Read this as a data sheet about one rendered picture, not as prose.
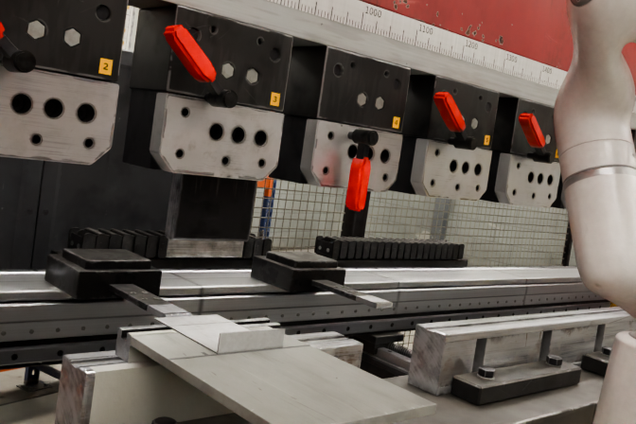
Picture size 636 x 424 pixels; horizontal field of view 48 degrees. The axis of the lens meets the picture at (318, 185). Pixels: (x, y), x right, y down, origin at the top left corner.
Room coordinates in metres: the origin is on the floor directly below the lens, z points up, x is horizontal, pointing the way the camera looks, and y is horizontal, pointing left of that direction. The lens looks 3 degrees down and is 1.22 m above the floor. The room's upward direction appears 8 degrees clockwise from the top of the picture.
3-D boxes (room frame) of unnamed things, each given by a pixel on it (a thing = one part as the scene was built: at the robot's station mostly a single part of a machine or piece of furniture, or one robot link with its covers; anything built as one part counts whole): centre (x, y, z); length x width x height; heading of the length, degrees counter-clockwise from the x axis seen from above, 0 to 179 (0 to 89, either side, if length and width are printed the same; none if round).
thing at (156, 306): (0.93, 0.23, 1.01); 0.26 x 0.12 x 0.05; 42
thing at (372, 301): (1.17, -0.04, 1.01); 0.26 x 0.12 x 0.05; 42
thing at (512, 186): (1.19, -0.32, 1.26); 0.15 x 0.09 x 0.17; 132
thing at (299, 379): (0.70, 0.02, 1.00); 0.26 x 0.18 x 0.01; 42
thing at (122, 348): (0.82, 0.11, 0.99); 0.20 x 0.03 x 0.03; 132
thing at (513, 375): (1.17, -0.37, 0.89); 0.30 x 0.05 x 0.03; 132
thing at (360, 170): (0.87, -0.04, 1.20); 0.04 x 0.02 x 0.10; 42
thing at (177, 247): (0.81, 0.11, 1.13); 0.10 x 0.02 x 0.10; 132
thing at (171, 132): (0.79, 0.13, 1.26); 0.15 x 0.09 x 0.17; 132
